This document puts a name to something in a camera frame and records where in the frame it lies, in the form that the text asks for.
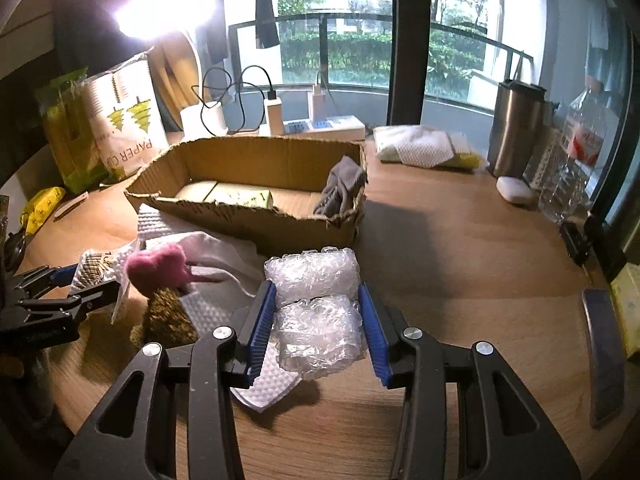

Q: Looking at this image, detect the white printed foam pouch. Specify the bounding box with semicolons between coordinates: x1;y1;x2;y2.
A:
67;240;143;323

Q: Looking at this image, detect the cardboard box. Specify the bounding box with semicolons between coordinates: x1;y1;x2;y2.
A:
124;136;368;256

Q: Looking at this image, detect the yellow sponge cloth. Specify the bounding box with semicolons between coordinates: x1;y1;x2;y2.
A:
447;132;488;171

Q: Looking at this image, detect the pink plush toy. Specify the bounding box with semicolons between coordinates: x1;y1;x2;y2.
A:
125;242;221;297

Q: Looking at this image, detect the olive green scrubber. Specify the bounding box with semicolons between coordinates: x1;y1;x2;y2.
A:
131;285;198;346

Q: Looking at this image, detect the small white case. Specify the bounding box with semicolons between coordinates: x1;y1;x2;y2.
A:
496;176;535;207

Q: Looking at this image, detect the yellow tissue pack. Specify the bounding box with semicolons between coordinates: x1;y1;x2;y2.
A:
610;260;640;361

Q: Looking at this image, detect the clear ribbed bottle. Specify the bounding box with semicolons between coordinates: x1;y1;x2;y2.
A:
522;102;563;191

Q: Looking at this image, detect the tall white charger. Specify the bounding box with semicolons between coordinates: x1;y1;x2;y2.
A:
263;100;286;137

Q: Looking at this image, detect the green plastic bag package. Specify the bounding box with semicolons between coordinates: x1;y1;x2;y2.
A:
35;71;108;196

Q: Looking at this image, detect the small white charger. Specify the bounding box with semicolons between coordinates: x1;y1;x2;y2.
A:
307;71;331;122

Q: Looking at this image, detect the black cable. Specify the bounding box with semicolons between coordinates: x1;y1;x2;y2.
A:
200;65;277;136

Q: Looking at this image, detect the steel tumbler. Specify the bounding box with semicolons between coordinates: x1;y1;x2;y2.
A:
487;80;548;178

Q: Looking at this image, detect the black balcony railing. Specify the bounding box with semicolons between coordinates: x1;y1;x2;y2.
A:
227;10;533;111

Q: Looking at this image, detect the pale green sponge block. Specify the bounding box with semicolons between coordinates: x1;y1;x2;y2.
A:
210;182;275;209
172;181;218;202

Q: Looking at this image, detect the clear water bottle red label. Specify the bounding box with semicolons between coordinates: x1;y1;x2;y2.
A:
537;87;608;223

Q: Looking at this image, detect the yellow packet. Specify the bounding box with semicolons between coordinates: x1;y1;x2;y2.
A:
22;186;67;236

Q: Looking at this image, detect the packet of white cloths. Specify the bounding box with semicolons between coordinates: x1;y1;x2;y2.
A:
372;125;488;171

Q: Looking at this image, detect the small black object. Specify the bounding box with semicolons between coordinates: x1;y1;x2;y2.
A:
559;220;593;268

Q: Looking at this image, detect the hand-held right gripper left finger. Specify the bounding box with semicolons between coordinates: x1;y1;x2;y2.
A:
52;280;278;480

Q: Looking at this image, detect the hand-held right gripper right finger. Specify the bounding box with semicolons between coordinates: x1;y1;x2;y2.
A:
357;282;583;480

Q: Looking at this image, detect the black window frame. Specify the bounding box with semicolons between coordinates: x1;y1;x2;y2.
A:
385;0;433;128

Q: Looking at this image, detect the white power strip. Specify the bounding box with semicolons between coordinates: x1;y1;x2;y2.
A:
282;115;366;141

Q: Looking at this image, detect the clear bubble wrap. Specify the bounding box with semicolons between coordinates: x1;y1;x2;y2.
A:
263;246;368;381

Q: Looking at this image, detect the white desk lamp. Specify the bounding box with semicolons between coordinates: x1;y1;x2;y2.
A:
112;0;231;137

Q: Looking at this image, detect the paper cup package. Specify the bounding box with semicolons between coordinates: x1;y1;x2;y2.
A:
80;50;171;183

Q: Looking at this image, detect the dark smartphone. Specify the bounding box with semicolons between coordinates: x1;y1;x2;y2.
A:
581;287;628;428

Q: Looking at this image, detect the grey sock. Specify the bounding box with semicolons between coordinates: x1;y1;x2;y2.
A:
314;156;368;217

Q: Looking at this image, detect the white cloth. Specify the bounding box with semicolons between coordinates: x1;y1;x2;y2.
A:
145;230;271;296

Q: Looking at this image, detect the white foam sheet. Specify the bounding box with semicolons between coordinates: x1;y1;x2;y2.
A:
136;204;303;413

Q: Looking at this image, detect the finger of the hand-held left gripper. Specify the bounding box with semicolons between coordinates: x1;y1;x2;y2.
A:
12;262;86;301
17;280;126;326

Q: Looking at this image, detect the beige flat stick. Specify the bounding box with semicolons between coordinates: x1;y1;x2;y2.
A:
52;191;90;221

